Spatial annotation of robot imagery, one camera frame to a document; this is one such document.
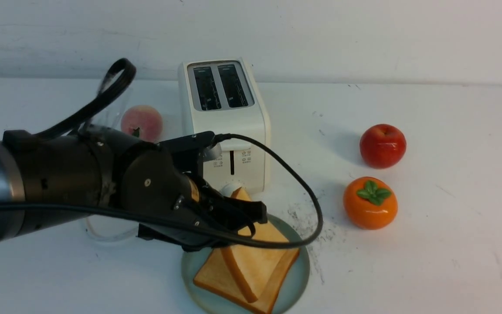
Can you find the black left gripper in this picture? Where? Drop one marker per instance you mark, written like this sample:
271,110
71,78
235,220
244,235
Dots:
149,185

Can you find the toast slice taken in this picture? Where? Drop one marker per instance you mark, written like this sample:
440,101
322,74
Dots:
214,277
251,268

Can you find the grey Piper robot left arm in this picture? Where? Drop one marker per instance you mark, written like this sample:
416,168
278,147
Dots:
49,183

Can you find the white two-slot toaster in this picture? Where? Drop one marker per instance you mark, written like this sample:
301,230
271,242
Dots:
222,96

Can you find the light blue round plate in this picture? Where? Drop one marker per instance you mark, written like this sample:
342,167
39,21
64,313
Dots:
292,287

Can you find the pink peach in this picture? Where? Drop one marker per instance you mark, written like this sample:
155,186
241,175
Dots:
143,122

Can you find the orange persimmon with green leaf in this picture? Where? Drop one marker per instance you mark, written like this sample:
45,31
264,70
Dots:
369,203

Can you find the red apple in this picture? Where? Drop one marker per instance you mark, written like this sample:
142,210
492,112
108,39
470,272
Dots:
382,146

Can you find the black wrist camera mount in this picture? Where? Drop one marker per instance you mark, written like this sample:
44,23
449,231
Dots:
189,153

